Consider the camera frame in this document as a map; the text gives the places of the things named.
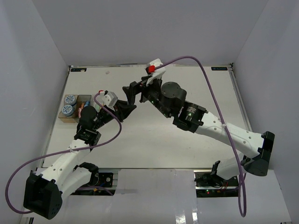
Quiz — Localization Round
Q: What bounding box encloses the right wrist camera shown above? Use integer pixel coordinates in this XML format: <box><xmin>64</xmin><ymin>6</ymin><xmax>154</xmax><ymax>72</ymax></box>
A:
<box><xmin>145</xmin><ymin>58</ymin><xmax>166</xmax><ymax>86</ymax></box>

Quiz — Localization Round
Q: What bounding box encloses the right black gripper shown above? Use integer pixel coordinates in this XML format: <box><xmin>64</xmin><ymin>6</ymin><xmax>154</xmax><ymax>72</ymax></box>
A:
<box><xmin>123</xmin><ymin>74</ymin><xmax>172</xmax><ymax>119</ymax></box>

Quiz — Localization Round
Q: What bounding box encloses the purple cable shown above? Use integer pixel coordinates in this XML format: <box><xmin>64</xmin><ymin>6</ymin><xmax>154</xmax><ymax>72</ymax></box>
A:
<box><xmin>154</xmin><ymin>56</ymin><xmax>248</xmax><ymax>217</ymax></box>
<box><xmin>4</xmin><ymin>92</ymin><xmax>123</xmax><ymax>215</ymax></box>

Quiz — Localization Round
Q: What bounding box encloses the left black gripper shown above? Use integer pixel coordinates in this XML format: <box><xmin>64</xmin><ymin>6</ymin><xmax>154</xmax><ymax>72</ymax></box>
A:
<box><xmin>93</xmin><ymin>99</ymin><xmax>137</xmax><ymax>130</ymax></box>

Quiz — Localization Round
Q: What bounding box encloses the green highlighter pen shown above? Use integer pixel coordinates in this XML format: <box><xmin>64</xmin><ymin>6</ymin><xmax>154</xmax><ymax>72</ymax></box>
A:
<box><xmin>95</xmin><ymin>104</ymin><xmax>100</xmax><ymax>112</ymax></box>

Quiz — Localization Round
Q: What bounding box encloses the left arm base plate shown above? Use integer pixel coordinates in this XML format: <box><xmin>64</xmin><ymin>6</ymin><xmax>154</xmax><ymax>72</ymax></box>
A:
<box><xmin>79</xmin><ymin>172</ymin><xmax>114</xmax><ymax>190</ymax></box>

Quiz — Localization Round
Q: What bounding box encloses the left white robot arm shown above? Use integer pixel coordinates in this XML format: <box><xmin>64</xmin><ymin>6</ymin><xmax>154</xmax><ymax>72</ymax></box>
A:
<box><xmin>23</xmin><ymin>100</ymin><xmax>136</xmax><ymax>219</ymax></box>

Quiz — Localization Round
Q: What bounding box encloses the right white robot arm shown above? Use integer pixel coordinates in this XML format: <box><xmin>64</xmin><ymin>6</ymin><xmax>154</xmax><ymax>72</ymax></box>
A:
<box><xmin>122</xmin><ymin>79</ymin><xmax>275</xmax><ymax>186</ymax></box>

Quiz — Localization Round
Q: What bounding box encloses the pink correction tape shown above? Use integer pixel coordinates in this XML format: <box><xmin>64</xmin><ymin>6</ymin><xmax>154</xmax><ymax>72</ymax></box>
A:
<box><xmin>78</xmin><ymin>108</ymin><xmax>82</xmax><ymax>118</ymax></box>

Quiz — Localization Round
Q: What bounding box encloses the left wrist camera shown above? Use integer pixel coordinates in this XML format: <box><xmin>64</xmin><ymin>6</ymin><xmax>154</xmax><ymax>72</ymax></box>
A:
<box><xmin>99</xmin><ymin>90</ymin><xmax>118</xmax><ymax>111</ymax></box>

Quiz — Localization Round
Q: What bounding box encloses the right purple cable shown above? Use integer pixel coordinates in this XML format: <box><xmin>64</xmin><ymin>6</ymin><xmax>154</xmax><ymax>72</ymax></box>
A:
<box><xmin>154</xmin><ymin>56</ymin><xmax>248</xmax><ymax>217</ymax></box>

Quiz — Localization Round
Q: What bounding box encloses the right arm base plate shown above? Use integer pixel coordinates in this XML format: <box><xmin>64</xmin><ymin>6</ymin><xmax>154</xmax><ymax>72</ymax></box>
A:
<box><xmin>194</xmin><ymin>171</ymin><xmax>239</xmax><ymax>198</ymax></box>

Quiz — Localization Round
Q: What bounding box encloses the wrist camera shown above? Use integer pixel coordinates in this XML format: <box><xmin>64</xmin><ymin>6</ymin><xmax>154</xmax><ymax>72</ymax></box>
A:
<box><xmin>99</xmin><ymin>90</ymin><xmax>118</xmax><ymax>111</ymax></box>
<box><xmin>145</xmin><ymin>58</ymin><xmax>166</xmax><ymax>86</ymax></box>

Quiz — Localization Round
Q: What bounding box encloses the clear compartment organizer tray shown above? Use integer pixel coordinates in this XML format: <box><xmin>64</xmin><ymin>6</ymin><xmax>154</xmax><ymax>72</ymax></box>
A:
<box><xmin>58</xmin><ymin>94</ymin><xmax>96</xmax><ymax>123</ymax></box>

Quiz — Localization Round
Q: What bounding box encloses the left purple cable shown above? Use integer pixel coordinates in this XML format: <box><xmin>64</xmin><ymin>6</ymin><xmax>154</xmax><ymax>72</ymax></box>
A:
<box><xmin>4</xmin><ymin>92</ymin><xmax>123</xmax><ymax>215</ymax></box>

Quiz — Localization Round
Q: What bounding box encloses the blue cleaning gel jar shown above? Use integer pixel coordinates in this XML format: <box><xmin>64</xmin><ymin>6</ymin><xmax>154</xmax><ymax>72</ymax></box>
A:
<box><xmin>61</xmin><ymin>105</ymin><xmax>74</xmax><ymax>117</ymax></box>
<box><xmin>64</xmin><ymin>95</ymin><xmax>77</xmax><ymax>106</ymax></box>

